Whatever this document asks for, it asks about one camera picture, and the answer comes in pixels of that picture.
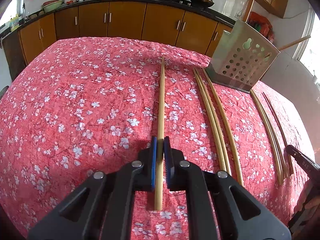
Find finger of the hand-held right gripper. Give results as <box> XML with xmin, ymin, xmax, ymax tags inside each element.
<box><xmin>286</xmin><ymin>144</ymin><xmax>320</xmax><ymax>178</ymax></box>

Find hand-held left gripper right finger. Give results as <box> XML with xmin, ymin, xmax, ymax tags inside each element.
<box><xmin>163</xmin><ymin>136</ymin><xmax>292</xmax><ymax>240</ymax></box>

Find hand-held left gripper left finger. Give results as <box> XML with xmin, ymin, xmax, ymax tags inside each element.
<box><xmin>27</xmin><ymin>136</ymin><xmax>158</xmax><ymax>240</ymax></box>

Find pale bamboo chopstick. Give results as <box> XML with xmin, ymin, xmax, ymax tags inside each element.
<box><xmin>154</xmin><ymin>56</ymin><xmax>166</xmax><ymax>210</ymax></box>

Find perforated metal chopstick holder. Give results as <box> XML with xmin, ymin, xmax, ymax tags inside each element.
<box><xmin>205</xmin><ymin>20</ymin><xmax>281</xmax><ymax>94</ymax></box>

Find red floral tablecloth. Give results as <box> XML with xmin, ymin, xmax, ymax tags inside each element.
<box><xmin>0</xmin><ymin>37</ymin><xmax>317</xmax><ymax>240</ymax></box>

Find bright window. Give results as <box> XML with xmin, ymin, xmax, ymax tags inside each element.
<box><xmin>292</xmin><ymin>10</ymin><xmax>320</xmax><ymax>83</ymax></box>

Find red packets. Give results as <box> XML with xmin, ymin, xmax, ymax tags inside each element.
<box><xmin>247</xmin><ymin>12</ymin><xmax>274</xmax><ymax>43</ymax></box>

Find wooden kitchen base cabinets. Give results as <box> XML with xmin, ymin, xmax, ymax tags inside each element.
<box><xmin>2</xmin><ymin>1</ymin><xmax>234</xmax><ymax>67</ymax></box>

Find black wok with food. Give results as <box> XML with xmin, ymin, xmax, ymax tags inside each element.
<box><xmin>188</xmin><ymin>0</ymin><xmax>215</xmax><ymax>8</ymax></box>

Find green basin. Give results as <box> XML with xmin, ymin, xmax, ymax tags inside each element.
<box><xmin>42</xmin><ymin>0</ymin><xmax>63</xmax><ymax>13</ymax></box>

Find yellow detergent bottle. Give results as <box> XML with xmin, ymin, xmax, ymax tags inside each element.
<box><xmin>10</xmin><ymin>15</ymin><xmax>21</xmax><ymax>32</ymax></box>

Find window above sink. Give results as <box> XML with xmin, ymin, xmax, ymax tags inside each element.
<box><xmin>0</xmin><ymin>0</ymin><xmax>25</xmax><ymax>28</ymax></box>

